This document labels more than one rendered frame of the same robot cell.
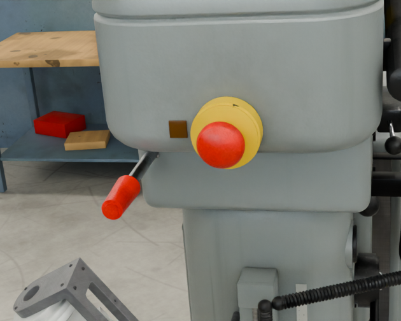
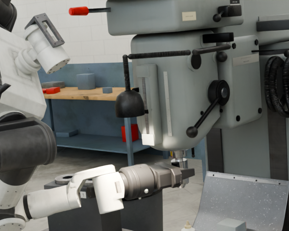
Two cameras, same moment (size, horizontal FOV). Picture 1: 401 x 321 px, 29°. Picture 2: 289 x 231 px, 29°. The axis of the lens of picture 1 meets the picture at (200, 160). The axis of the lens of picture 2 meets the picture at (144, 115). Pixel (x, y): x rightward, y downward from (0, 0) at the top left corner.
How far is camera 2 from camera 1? 0.95 m
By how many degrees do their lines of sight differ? 29
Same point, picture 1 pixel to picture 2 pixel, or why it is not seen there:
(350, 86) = not seen: outside the picture
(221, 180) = (130, 19)
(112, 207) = (70, 9)
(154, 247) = not seen: hidden behind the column
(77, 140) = not seen: hidden behind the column
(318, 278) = (172, 69)
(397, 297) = not seen: outside the picture
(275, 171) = (146, 13)
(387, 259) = (284, 124)
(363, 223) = (226, 70)
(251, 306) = (141, 75)
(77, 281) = (40, 16)
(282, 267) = (158, 64)
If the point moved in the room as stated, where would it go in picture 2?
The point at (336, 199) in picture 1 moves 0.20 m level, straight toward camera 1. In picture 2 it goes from (166, 24) to (114, 28)
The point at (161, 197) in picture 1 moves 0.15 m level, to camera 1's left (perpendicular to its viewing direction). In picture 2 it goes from (112, 29) to (64, 33)
